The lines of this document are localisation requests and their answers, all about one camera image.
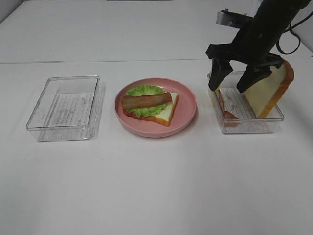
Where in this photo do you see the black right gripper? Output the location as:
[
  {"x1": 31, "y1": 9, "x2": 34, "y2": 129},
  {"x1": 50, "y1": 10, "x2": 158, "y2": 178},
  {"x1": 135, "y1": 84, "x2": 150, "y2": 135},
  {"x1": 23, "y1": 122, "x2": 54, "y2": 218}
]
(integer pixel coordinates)
[{"x1": 206, "y1": 0, "x2": 303, "y2": 93}]

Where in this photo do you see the bacon strip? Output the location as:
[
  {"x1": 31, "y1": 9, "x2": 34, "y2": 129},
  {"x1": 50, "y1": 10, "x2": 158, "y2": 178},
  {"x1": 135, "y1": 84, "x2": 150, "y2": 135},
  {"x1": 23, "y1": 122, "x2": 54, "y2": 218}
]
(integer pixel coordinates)
[
  {"x1": 121, "y1": 92, "x2": 172, "y2": 109},
  {"x1": 218, "y1": 90, "x2": 238, "y2": 127}
]

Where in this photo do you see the bread slice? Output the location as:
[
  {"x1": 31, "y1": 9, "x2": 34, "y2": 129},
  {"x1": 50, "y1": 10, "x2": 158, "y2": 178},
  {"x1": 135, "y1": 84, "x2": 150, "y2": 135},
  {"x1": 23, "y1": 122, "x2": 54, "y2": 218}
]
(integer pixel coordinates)
[
  {"x1": 244, "y1": 60, "x2": 294, "y2": 119},
  {"x1": 123, "y1": 92, "x2": 179, "y2": 127}
]

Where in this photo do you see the green lettuce leaf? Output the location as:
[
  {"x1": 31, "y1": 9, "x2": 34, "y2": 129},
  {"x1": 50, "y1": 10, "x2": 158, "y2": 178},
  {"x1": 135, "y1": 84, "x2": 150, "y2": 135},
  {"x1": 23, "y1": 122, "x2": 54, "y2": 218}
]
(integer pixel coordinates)
[{"x1": 126, "y1": 84, "x2": 168, "y2": 117}]

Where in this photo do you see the right clear plastic tray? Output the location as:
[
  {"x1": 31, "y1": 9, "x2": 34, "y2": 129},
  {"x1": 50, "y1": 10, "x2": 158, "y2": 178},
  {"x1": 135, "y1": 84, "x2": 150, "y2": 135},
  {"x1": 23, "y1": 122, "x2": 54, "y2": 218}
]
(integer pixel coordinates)
[{"x1": 208, "y1": 72, "x2": 284, "y2": 134}]

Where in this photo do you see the clear plastic tray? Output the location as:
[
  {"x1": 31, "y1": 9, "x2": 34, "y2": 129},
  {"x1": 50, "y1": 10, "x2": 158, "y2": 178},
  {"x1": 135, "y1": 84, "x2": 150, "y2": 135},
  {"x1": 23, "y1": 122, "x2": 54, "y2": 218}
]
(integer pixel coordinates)
[
  {"x1": 26, "y1": 75, "x2": 101, "y2": 142},
  {"x1": 208, "y1": 72, "x2": 284, "y2": 134}
]

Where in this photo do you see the pink round plate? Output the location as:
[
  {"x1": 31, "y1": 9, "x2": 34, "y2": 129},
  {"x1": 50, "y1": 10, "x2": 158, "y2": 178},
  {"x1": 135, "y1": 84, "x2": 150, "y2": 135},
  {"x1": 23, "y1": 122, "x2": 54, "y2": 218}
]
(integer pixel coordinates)
[{"x1": 114, "y1": 78, "x2": 197, "y2": 138}]

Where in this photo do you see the left clear plastic tray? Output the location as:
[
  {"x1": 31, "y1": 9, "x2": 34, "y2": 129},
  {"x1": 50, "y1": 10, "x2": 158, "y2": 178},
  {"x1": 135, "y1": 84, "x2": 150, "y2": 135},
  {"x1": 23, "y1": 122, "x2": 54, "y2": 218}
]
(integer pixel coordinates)
[{"x1": 26, "y1": 75, "x2": 101, "y2": 142}]

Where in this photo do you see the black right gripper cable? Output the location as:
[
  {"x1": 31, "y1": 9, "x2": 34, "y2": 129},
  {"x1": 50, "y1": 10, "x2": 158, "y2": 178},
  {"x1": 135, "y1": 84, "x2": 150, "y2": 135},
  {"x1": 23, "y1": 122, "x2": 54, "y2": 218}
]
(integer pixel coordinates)
[{"x1": 275, "y1": 4, "x2": 313, "y2": 55}]

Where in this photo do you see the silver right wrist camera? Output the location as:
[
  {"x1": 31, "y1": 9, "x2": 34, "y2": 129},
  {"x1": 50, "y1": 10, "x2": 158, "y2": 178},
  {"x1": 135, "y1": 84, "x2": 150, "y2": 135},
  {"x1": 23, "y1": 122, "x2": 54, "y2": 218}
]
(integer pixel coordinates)
[{"x1": 216, "y1": 9, "x2": 253, "y2": 28}]

